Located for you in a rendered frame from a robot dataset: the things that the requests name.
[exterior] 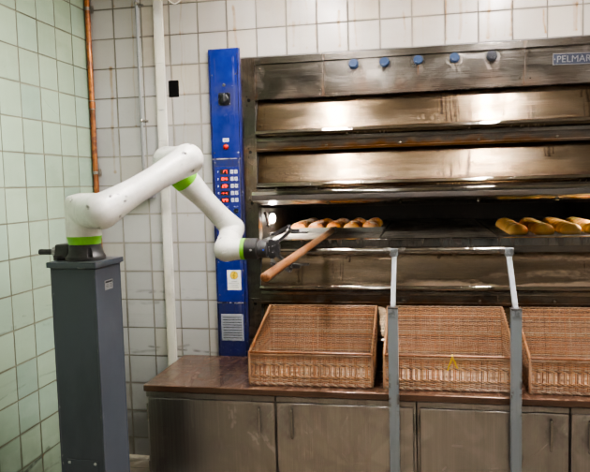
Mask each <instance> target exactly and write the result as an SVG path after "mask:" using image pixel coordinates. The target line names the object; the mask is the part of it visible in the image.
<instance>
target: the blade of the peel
mask: <svg viewBox="0 0 590 472"><path fill-rule="evenodd" d="M384 228H385V227H363V228H336V232H382V231H383V229H384ZM298 229H300V231H309V232H308V233H311V232H325V231H327V230H328V229H329V228H298Z"/></svg>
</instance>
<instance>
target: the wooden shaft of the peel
mask: <svg viewBox="0 0 590 472"><path fill-rule="evenodd" d="M333 233H334V229H333V228H331V229H328V230H327V231H325V232H324V233H322V234H321V235H319V236H318V237H316V238H315V239H314V240H313V241H311V242H310V243H308V244H306V245H305V246H303V247H302V248H300V249H299V250H297V251H295V252H294V253H292V254H291V255H289V256H288V257H286V258H284V259H283V260H281V261H280V262H278V263H277V264H275V265H274V266H272V267H271V268H270V269H269V270H267V271H266V272H264V273H262V274H261V276H260V279H261V281H263V282H268V281H270V280H271V279H272V278H274V277H275V276H276V275H278V274H279V273H280V272H282V271H283V270H284V269H285V268H286V267H288V266H289V265H290V264H292V263H293V262H294V261H296V260H297V259H299V258H300V257H302V256H303V255H304V254H306V253H307V252H308V251H310V250H311V249H312V248H314V247H315V246H316V245H318V244H319V243H321V242H322V241H323V240H325V239H326V238H327V237H329V236H330V235H332V234H333Z"/></svg>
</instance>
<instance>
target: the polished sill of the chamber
mask: <svg viewBox="0 0 590 472"><path fill-rule="evenodd" d="M313 240H314V239H283V240H282V241H281V242H280V245H281V247H280V248H290V247H303V246H305V245H306V244H308V243H310V242H311V241H313ZM551 245H590V236H544V237H449V238H353V239H325V240H323V241H322V242H321V243H319V244H318V245H316V246H315V247H421V246H551Z"/></svg>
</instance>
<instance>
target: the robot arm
mask: <svg viewBox="0 0 590 472"><path fill-rule="evenodd" d="M203 161H204V158H203V154H202V152H201V150H200V149H199V148H198V147H197V146H196V145H193V144H190V143H185V144H181V145H179V146H175V147H174V146H164V147H161V148H159V149H157V150H156V151H155V153H154V156H153V165H152V166H151V167H149V168H148V169H146V170H144V171H142V172H140V173H139V174H137V175H135V176H133V177H131V178H129V179H127V180H126V181H123V182H121V183H119V184H117V185H115V186H113V187H111V188H108V189H106V190H103V191H101V192H98V193H80V194H74V195H71V196H68V197H66V199H65V217H66V238H67V243H59V244H56V245H55V247H53V248H52V249H39V250H38V253H39V254H40V255H52V256H53V260H65V261H73V262H77V261H94V260H101V259H105V258H106V254H105V253H104V251H103V248H102V244H101V240H102V229H108V228H110V227H112V226H113V225H114V224H115V223H117V222H118V221H119V220H120V219H121V218H123V217H124V216H125V215H126V214H128V213H129V212H130V211H132V210H133V209H134V208H136V207H137V206H139V205H140V204H141V203H143V202H144V201H146V200H147V199H148V198H150V197H151V196H153V195H155V194H156V193H158V192H160V191H161V190H163V189H165V188H167V187H169V186H170V185H172V186H173V187H174V188H175V189H176V190H177V191H179V192H180V193H181V194H182V195H183V196H185V197H186V198H187V199H189V200H190V201H191V202H192V203H193V204H194V205H196V206H197V207H198V208H199V209H200V210H201V211H202V212H203V213H204V214H205V215H206V216H207V217H208V218H209V219H210V220H211V222H212V223H213V224H214V225H215V226H216V228H217V229H218V230H219V235H218V237H217V240H216V242H215V244H214V254H215V256H216V257H217V258H218V259H219V260H221V261H225V262H229V261H233V260H239V259H259V258H270V259H271V262H270V265H275V264H277V263H278V262H275V260H274V258H275V257H277V258H279V259H280V260H283V259H284V258H283V257H282V256H281V255H280V252H281V250H280V247H281V245H280V242H281V241H282V240H283V239H284V238H286V237H287V236H288V235H289V233H290V232H291V234H300V233H308V232H309V231H300V229H292V228H291V225H287V226H285V227H283V228H281V229H279V230H278V231H276V232H271V233H269V235H270V240H259V239H258V238H242V237H243V233H244V224H243V221H242V220H241V219H240V218H239V217H237V216H236V215H235V214H233V213H232V212H231V211H230V210H229V209H228V208H227V207H226V206H225V205H224V204H223V203H222V202H221V201H220V200H219V199H218V198H217V197H216V196H215V195H214V193H213V192H212V191H211V190H210V189H209V187H208V186H207V185H206V184H205V183H204V182H203V180H202V179H201V178H200V176H199V175H198V174H197V172H199V171H200V170H201V168H202V166H203ZM285 229H288V231H287V232H286V233H285V234H284V235H283V236H282V237H280V238H279V239H278V240H277V241H276V240H274V239H273V237H274V236H275V235H276V234H278V233H280V232H282V231H284V230H285ZM301 266H309V263H293V264H290V265H289V266H288V267H289V268H288V267H286V268H285V271H287V272H289V273H291V272H292V269H300V268H301Z"/></svg>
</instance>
